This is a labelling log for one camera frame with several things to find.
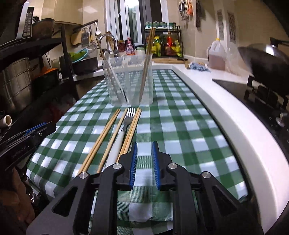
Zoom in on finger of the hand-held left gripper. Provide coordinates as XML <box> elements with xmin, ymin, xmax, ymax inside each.
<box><xmin>24</xmin><ymin>122</ymin><xmax>48</xmax><ymax>136</ymax></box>
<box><xmin>29</xmin><ymin>123</ymin><xmax>57</xmax><ymax>142</ymax></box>

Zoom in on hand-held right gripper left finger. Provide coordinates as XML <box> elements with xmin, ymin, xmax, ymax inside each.
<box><xmin>25</xmin><ymin>142</ymin><xmax>138</xmax><ymax>235</ymax></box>

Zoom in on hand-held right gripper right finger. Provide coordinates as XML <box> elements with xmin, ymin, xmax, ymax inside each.
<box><xmin>151</xmin><ymin>141</ymin><xmax>264</xmax><ymax>235</ymax></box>

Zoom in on metal fork white handle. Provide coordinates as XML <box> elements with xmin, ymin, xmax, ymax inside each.
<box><xmin>105</xmin><ymin>107</ymin><xmax>136</xmax><ymax>169</ymax></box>

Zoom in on wooden chopstick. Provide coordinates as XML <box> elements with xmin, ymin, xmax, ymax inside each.
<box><xmin>97</xmin><ymin>108</ymin><xmax>128</xmax><ymax>174</ymax></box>
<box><xmin>116</xmin><ymin>108</ymin><xmax>140</xmax><ymax>163</ymax></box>
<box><xmin>77</xmin><ymin>109</ymin><xmax>120</xmax><ymax>175</ymax></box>
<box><xmin>139</xmin><ymin>27</ymin><xmax>157</xmax><ymax>103</ymax></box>
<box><xmin>95</xmin><ymin>37</ymin><xmax>121</xmax><ymax>102</ymax></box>
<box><xmin>121</xmin><ymin>108</ymin><xmax>143</xmax><ymax>159</ymax></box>
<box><xmin>138</xmin><ymin>27</ymin><xmax>154</xmax><ymax>104</ymax></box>
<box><xmin>80</xmin><ymin>109</ymin><xmax>121</xmax><ymax>174</ymax></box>

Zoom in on clear plastic utensil holder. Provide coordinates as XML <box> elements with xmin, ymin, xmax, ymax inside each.
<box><xmin>102</xmin><ymin>55</ymin><xmax>154</xmax><ymax>106</ymax></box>

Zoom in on white spoon striped handle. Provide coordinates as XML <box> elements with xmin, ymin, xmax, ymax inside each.
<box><xmin>103</xmin><ymin>53</ymin><xmax>130</xmax><ymax>103</ymax></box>

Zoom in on person's left hand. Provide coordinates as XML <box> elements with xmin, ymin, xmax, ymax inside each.
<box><xmin>0</xmin><ymin>167</ymin><xmax>36</xmax><ymax>226</ymax></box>

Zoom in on white tube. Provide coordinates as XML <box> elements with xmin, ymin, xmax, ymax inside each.
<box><xmin>0</xmin><ymin>115</ymin><xmax>12</xmax><ymax>129</ymax></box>

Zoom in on large steel pot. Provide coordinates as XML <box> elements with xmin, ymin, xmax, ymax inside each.
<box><xmin>0</xmin><ymin>57</ymin><xmax>32</xmax><ymax>113</ymax></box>

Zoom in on green checked tablecloth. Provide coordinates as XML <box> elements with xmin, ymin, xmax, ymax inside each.
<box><xmin>26</xmin><ymin>69</ymin><xmax>249</xmax><ymax>235</ymax></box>

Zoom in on black pot orange lid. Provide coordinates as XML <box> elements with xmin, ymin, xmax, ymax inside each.
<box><xmin>34</xmin><ymin>67</ymin><xmax>60</xmax><ymax>88</ymax></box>

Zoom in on dark grey canister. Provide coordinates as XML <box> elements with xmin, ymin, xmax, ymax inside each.
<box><xmin>59</xmin><ymin>55</ymin><xmax>73</xmax><ymax>77</ymax></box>

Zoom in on black cooking pot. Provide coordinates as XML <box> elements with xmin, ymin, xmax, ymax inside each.
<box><xmin>72</xmin><ymin>57</ymin><xmax>98</xmax><ymax>75</ymax></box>

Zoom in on black shelf rack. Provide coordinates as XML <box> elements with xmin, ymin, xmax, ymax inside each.
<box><xmin>0</xmin><ymin>25</ymin><xmax>78</xmax><ymax>140</ymax></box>

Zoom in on green plastic basin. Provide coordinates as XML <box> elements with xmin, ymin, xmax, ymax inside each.
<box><xmin>68</xmin><ymin>50</ymin><xmax>88</xmax><ymax>64</ymax></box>

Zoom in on white kitchen counter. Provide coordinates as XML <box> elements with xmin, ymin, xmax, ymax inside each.
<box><xmin>72</xmin><ymin>61</ymin><xmax>289</xmax><ymax>233</ymax></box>

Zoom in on small wooden cutting board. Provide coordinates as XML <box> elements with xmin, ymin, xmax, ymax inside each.
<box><xmin>70</xmin><ymin>29</ymin><xmax>83</xmax><ymax>46</ymax></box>

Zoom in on metal grater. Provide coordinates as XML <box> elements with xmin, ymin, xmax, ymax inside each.
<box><xmin>81</xmin><ymin>27</ymin><xmax>89</xmax><ymax>48</ymax></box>

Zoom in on brown bowl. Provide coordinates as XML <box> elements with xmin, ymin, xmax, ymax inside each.
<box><xmin>32</xmin><ymin>18</ymin><xmax>56</xmax><ymax>40</ymax></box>

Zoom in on microwave oven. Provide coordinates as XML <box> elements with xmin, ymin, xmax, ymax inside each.
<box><xmin>14</xmin><ymin>6</ymin><xmax>35</xmax><ymax>40</ymax></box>

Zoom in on round wooden cutting board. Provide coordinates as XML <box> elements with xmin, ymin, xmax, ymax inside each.
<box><xmin>154</xmin><ymin>57</ymin><xmax>188</xmax><ymax>64</ymax></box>

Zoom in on steel kitchen faucet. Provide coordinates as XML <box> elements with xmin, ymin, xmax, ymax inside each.
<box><xmin>98</xmin><ymin>34</ymin><xmax>119</xmax><ymax>57</ymax></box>

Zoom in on bundle of tan sticks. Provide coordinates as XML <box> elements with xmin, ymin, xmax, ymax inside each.
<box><xmin>106</xmin><ymin>32</ymin><xmax>116</xmax><ymax>51</ymax></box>

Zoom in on blue cloth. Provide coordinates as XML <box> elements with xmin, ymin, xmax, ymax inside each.
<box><xmin>188</xmin><ymin>62</ymin><xmax>211</xmax><ymax>73</ymax></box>

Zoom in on black gas stove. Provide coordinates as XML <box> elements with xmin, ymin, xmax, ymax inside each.
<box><xmin>212</xmin><ymin>76</ymin><xmax>289</xmax><ymax>149</ymax></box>

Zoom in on pink soap bottle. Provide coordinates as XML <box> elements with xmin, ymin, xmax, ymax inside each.
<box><xmin>125</xmin><ymin>38</ymin><xmax>136</xmax><ymax>56</ymax></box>

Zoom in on row of condiment bottles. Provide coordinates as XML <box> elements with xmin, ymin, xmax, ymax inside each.
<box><xmin>147</xmin><ymin>34</ymin><xmax>183</xmax><ymax>57</ymax></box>

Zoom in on plastic oil jug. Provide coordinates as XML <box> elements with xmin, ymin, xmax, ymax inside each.
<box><xmin>207</xmin><ymin>38</ymin><xmax>227</xmax><ymax>70</ymax></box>

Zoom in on black spice rack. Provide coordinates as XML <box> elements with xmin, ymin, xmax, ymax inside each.
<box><xmin>144</xmin><ymin>25</ymin><xmax>184</xmax><ymax>58</ymax></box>

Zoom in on clear plastic bottle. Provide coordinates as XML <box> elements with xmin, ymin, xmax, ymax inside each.
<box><xmin>226</xmin><ymin>42</ymin><xmax>241</xmax><ymax>74</ymax></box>

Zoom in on white framed window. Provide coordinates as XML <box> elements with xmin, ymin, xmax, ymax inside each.
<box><xmin>106</xmin><ymin>0</ymin><xmax>169</xmax><ymax>44</ymax></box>

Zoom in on row of spice jars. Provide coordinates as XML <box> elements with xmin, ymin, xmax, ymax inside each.
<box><xmin>146</xmin><ymin>21</ymin><xmax>176</xmax><ymax>29</ymax></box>

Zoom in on dark wok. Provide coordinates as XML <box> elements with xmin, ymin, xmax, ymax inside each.
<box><xmin>237</xmin><ymin>46</ymin><xmax>289</xmax><ymax>85</ymax></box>

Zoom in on hanging kitchen tools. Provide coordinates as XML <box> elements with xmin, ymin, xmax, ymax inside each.
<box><xmin>178</xmin><ymin>0</ymin><xmax>194</xmax><ymax>21</ymax></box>

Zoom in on steel wok lid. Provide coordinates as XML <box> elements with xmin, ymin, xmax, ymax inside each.
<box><xmin>247</xmin><ymin>37</ymin><xmax>289</xmax><ymax>57</ymax></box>

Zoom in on dark range hood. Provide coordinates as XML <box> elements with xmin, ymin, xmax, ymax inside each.
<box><xmin>255</xmin><ymin>0</ymin><xmax>289</xmax><ymax>16</ymax></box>

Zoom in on black hanging rail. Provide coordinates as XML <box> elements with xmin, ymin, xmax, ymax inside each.
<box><xmin>73</xmin><ymin>19</ymin><xmax>98</xmax><ymax>32</ymax></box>

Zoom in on white wall vent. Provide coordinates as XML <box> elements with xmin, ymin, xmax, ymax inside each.
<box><xmin>216</xmin><ymin>9</ymin><xmax>224</xmax><ymax>41</ymax></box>
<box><xmin>227</xmin><ymin>11</ymin><xmax>237</xmax><ymax>43</ymax></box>

